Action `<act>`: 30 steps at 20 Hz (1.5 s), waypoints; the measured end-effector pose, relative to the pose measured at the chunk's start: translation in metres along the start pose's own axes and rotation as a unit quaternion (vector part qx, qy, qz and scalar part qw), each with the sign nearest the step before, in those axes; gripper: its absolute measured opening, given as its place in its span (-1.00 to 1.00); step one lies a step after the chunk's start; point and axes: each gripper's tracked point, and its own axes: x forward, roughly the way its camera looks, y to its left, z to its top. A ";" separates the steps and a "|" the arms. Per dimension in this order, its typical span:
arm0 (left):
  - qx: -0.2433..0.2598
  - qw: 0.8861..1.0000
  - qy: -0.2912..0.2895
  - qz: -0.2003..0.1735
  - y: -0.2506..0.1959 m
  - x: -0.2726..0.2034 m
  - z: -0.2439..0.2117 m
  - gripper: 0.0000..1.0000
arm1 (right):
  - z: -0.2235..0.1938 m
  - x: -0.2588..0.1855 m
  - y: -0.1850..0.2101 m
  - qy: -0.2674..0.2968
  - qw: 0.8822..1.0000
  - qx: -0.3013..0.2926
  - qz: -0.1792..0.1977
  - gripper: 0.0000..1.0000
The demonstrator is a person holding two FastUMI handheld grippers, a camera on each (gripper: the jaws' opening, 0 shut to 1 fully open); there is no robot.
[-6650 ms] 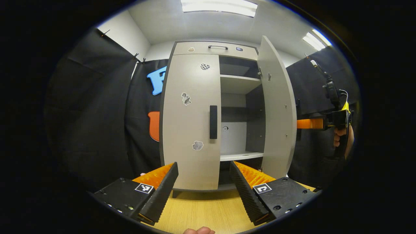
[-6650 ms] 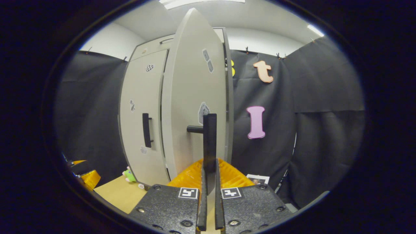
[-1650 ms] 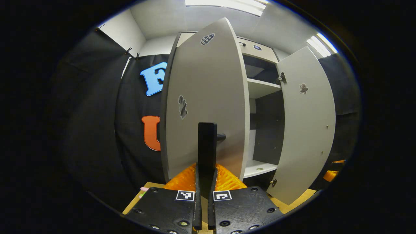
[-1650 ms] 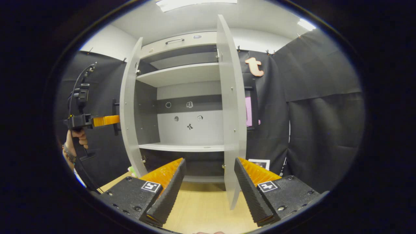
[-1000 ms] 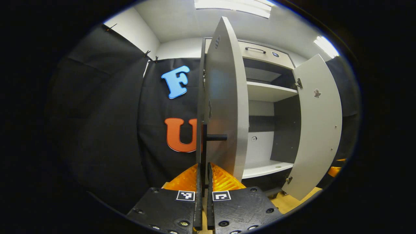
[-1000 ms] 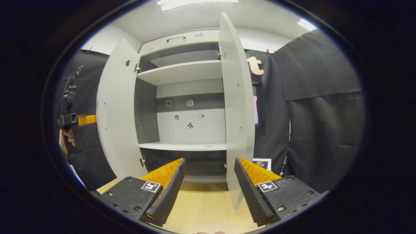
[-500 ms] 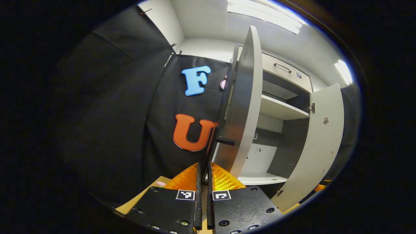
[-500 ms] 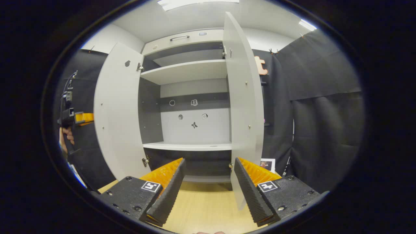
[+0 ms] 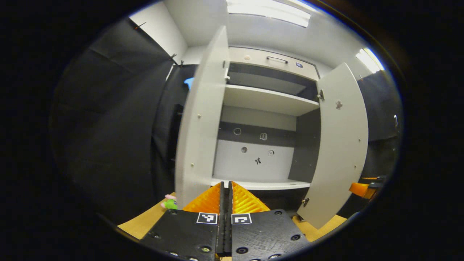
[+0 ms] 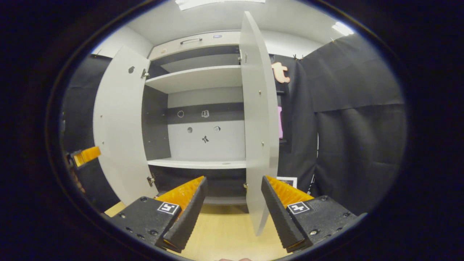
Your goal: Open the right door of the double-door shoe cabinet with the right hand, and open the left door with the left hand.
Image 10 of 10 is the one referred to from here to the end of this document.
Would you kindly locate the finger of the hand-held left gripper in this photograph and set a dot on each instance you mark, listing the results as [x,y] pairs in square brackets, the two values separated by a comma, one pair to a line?
[88,154]

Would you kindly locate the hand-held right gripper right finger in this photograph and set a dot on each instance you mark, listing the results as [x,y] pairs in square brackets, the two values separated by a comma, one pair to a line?
[281,217]

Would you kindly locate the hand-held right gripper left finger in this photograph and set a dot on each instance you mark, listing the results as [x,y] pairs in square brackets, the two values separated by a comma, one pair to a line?
[188,217]

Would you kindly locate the beige cabinet door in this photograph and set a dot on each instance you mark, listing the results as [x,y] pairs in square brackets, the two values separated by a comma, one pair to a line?
[257,127]
[119,127]

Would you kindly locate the beige double-door shoe cabinet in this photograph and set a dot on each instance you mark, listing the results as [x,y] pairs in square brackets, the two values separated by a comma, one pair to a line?
[232,39]

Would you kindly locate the white cabinet shelf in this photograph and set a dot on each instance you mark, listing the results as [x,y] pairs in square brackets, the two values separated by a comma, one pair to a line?
[195,78]
[195,164]

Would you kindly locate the white black printed board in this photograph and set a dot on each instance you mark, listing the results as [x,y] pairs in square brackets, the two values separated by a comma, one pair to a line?
[291,180]

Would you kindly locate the black backdrop cloth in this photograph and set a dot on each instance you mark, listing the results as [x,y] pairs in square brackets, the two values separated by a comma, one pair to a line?
[79,108]
[355,152]

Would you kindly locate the long ceiling light panel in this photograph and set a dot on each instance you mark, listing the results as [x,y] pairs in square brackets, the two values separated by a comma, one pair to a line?
[217,3]

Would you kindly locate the small ceiling light panel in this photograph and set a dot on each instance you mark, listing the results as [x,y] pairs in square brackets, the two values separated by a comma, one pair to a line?
[342,28]

